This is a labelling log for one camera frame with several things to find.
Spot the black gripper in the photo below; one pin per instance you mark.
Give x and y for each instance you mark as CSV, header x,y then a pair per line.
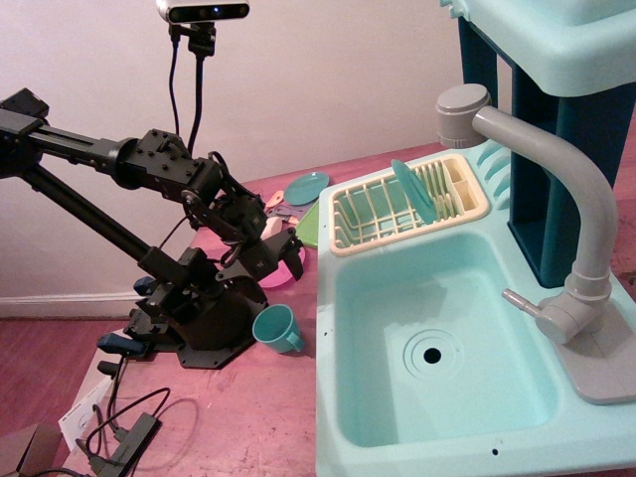
x,y
261,259

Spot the teal plastic cup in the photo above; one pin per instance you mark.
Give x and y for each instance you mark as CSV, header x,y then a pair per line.
x,y
276,328

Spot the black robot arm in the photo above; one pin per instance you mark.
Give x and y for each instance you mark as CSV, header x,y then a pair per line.
x,y
200,308

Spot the light blue toy sink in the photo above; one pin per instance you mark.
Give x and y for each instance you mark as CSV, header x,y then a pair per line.
x,y
424,369

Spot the pink plastic plate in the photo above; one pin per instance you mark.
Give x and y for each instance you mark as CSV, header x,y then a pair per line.
x,y
277,278

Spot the green cutting board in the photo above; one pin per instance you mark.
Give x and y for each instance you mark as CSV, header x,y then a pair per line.
x,y
307,229

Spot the grey purple utensil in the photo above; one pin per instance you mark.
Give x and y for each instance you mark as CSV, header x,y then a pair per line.
x,y
288,213

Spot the pink dish brush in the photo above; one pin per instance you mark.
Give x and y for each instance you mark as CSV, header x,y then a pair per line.
x,y
275,200

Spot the teal plate on table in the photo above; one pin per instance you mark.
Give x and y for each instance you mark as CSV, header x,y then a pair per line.
x,y
306,188

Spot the cream dish rack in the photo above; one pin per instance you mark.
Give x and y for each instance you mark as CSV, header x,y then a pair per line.
x,y
374,211

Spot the teal plate in rack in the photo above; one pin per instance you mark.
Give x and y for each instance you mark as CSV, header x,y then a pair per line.
x,y
415,191

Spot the blue black table clamp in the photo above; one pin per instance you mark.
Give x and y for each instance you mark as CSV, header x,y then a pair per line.
x,y
126,347

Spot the black usb hub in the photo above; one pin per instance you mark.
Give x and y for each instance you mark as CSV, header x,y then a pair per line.
x,y
129,450

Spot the white paper sheet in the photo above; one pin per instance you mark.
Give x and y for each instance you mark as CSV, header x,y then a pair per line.
x,y
75,421

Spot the grey toy faucet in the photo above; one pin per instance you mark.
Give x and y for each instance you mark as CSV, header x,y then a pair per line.
x,y
565,219

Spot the cardboard box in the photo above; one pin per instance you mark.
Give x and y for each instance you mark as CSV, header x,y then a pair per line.
x,y
29,450

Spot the silver depth camera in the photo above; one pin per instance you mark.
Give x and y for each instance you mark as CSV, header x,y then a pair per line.
x,y
194,12

